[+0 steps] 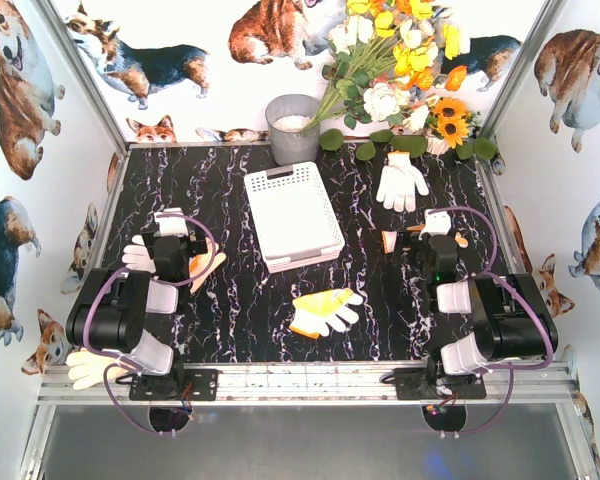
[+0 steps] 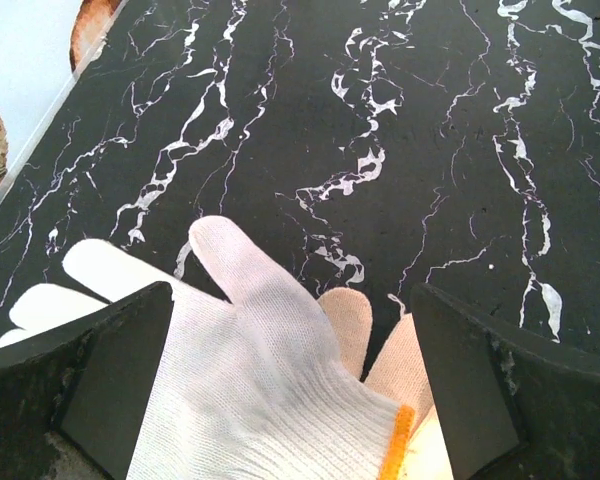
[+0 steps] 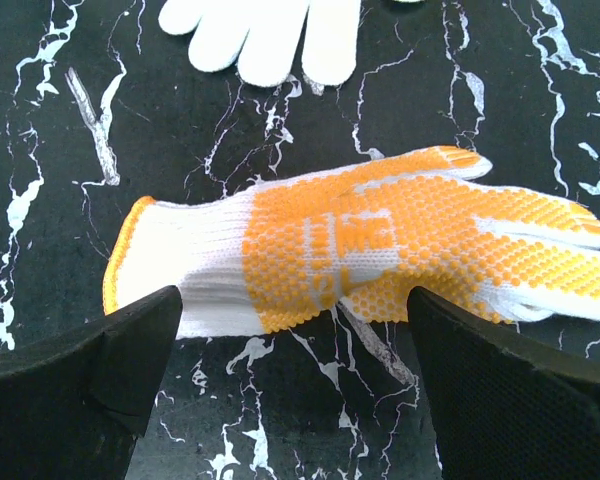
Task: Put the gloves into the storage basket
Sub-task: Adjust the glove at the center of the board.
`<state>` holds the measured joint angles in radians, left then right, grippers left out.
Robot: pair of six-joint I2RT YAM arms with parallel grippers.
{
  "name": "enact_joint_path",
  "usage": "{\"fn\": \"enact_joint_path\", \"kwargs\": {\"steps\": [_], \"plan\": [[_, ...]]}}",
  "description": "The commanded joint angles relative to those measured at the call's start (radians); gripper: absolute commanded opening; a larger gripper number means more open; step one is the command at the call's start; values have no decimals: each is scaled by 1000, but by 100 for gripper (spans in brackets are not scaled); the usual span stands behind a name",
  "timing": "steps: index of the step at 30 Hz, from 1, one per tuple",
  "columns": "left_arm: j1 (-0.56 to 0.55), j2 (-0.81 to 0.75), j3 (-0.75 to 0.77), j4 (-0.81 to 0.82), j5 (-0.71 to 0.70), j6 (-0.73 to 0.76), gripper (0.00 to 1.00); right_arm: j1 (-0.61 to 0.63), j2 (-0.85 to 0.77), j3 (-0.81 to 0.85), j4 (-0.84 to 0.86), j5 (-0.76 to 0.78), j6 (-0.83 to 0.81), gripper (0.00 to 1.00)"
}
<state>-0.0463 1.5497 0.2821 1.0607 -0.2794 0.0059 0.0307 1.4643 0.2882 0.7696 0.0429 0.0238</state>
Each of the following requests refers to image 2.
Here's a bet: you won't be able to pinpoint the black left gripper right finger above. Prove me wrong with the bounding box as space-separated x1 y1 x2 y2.
410 284 600 479

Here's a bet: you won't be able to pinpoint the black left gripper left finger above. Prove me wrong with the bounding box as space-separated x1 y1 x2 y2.
0 282 174 479

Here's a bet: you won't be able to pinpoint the white knit glove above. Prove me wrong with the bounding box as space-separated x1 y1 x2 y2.
0 214 417 480

